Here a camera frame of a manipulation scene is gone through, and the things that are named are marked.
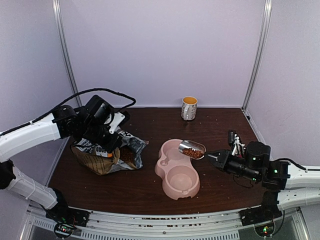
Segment aluminium frame post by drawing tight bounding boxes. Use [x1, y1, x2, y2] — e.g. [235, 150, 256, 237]
[241, 0, 273, 113]
[52, 0, 79, 94]

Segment silver metal scoop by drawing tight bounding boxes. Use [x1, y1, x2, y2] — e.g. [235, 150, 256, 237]
[178, 140, 207, 160]

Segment pink double pet bowl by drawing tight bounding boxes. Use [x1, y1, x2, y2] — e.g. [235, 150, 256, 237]
[154, 139, 200, 200]

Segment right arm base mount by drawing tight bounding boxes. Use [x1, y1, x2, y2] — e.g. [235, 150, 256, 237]
[238, 206, 285, 239]

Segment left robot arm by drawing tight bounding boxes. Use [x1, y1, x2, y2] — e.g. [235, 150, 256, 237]
[0, 95, 127, 223]

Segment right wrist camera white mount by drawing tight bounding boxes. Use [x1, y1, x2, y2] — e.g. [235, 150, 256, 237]
[227, 129, 245, 158]

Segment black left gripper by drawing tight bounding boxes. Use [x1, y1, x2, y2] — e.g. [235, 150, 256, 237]
[80, 121, 122, 153]

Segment left aluminium frame post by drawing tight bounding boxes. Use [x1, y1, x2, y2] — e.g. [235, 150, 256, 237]
[52, 0, 79, 94]

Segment floral ceramic mug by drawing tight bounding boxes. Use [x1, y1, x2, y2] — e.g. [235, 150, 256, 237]
[181, 96, 198, 121]

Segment right aluminium frame post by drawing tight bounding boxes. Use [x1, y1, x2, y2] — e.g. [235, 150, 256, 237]
[241, 0, 273, 113]

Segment front aluminium rail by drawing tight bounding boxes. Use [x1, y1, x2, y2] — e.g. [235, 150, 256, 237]
[19, 208, 310, 240]

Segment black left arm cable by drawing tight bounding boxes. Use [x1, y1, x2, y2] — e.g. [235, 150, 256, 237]
[32, 87, 137, 123]

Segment brown kibble pet food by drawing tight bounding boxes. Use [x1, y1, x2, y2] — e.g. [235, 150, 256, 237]
[119, 146, 135, 164]

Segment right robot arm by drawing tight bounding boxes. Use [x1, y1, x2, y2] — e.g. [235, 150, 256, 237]
[204, 141, 320, 221]

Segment brown pet food bag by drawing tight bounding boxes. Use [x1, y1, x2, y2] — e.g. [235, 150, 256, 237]
[69, 127, 149, 176]

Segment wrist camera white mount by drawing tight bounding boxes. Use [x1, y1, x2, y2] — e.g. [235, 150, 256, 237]
[104, 111, 130, 134]
[227, 129, 245, 158]

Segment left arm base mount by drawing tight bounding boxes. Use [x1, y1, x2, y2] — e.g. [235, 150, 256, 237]
[44, 208, 90, 239]

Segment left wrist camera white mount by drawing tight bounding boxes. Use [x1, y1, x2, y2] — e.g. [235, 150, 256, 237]
[104, 111, 130, 134]

